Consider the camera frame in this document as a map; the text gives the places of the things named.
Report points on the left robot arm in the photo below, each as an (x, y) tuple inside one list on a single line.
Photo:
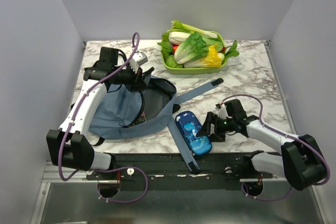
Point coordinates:
[(68, 145)]

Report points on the designer fate flower book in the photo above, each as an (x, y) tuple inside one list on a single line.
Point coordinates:
[(141, 119)]

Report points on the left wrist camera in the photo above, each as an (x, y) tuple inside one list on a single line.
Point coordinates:
[(138, 59)]

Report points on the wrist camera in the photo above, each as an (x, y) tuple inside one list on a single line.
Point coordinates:
[(138, 59), (221, 111)]

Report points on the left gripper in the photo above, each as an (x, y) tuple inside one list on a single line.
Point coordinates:
[(137, 83)]

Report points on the yellow napa cabbage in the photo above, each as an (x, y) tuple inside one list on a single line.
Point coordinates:
[(214, 59)]

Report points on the green napa cabbage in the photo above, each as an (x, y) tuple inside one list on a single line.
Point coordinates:
[(193, 48)]

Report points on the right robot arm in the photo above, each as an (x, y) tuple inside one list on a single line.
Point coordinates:
[(298, 159)]

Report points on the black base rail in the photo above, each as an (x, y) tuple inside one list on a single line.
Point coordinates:
[(168, 172)]

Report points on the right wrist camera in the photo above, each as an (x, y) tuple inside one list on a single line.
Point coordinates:
[(221, 111)]

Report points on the blue dinosaur pencil case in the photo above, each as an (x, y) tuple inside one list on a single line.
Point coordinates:
[(189, 125)]

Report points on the green bok choy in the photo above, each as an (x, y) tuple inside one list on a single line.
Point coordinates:
[(171, 62)]

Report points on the spinach bunch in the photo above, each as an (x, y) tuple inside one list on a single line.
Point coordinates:
[(232, 51)]

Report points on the blue student backpack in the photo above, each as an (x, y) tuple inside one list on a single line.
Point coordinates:
[(117, 113)]

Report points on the celery stalk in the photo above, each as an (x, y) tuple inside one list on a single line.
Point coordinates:
[(179, 26)]

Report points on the green vegetable tray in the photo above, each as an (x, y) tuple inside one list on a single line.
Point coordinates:
[(167, 49)]

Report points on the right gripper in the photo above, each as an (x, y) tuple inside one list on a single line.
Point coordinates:
[(211, 117)]

